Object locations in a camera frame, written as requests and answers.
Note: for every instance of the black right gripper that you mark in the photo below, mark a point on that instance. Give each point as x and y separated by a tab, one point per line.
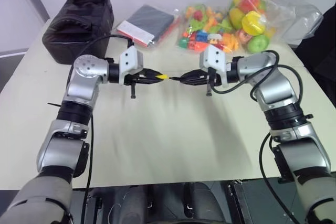
212	78

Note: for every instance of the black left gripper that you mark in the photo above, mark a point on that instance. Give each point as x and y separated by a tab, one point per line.
140	78

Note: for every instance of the yellow marker cap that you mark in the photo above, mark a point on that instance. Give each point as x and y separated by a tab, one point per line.
162	77

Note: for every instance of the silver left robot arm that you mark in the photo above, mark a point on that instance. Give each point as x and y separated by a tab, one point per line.
84	82

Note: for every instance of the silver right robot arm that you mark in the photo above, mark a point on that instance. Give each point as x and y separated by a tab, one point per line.
273	87

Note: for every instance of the white red paper card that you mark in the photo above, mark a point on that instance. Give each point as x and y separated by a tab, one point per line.
134	32

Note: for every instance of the clear bag of toy blocks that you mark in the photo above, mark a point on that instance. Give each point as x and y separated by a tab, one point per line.
203	28

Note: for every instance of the clear bag with dark cloth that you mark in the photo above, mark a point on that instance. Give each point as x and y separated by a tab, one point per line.
156	20

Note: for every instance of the clear bag of toy fruit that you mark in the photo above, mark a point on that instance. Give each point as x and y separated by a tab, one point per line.
252	19

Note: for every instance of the black fabric carry bag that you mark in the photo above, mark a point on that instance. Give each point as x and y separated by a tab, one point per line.
78	24

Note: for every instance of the black chair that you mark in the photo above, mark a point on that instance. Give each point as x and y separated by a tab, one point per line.
325	40

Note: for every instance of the black metal box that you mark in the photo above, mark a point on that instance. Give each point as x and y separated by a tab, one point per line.
257	203

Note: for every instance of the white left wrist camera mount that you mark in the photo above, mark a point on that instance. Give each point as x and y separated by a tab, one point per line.
131	58

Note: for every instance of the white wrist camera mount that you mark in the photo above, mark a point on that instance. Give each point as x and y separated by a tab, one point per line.
131	58
214	57

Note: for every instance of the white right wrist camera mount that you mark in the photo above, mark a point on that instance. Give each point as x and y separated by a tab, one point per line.
214	57

